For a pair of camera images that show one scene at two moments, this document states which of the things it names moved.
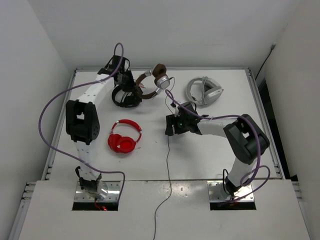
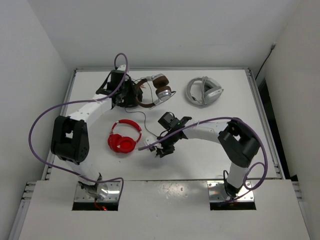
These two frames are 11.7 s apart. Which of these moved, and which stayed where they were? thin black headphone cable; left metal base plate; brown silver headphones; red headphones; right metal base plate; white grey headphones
Moved: brown silver headphones; thin black headphone cable
Stayed: right metal base plate; white grey headphones; red headphones; left metal base plate
